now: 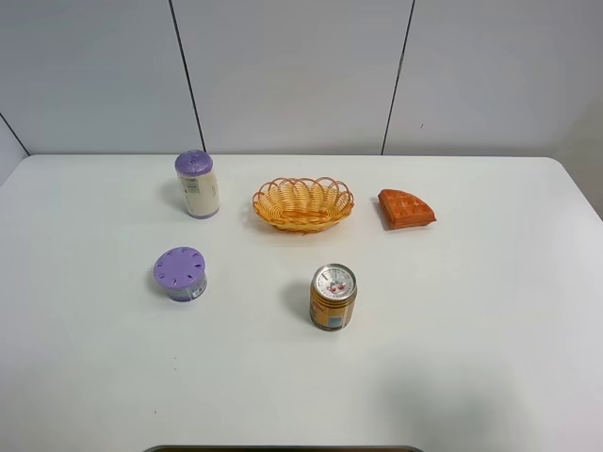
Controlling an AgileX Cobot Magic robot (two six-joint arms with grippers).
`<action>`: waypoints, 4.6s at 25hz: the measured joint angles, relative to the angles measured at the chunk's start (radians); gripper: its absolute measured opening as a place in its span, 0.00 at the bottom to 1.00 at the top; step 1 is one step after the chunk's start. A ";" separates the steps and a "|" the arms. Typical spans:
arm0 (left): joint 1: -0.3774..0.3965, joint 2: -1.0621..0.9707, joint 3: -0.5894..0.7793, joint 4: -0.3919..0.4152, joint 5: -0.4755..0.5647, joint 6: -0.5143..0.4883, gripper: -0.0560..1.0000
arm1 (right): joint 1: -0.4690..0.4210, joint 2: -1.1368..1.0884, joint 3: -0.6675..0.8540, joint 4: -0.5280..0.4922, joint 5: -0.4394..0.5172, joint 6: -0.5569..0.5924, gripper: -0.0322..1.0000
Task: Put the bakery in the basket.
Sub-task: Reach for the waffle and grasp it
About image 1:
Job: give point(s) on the orange waffle slice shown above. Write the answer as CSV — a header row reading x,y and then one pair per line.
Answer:
x,y
404,210

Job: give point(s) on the orange woven wicker basket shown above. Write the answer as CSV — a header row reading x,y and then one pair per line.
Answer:
x,y
303,205

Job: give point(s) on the gold beverage can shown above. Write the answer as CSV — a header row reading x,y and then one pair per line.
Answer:
x,y
333,291

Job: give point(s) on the tall purple lidded canister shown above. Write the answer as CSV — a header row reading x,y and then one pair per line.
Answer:
x,y
195,171

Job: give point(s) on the short purple lidded container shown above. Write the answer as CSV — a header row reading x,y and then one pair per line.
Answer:
x,y
180,272

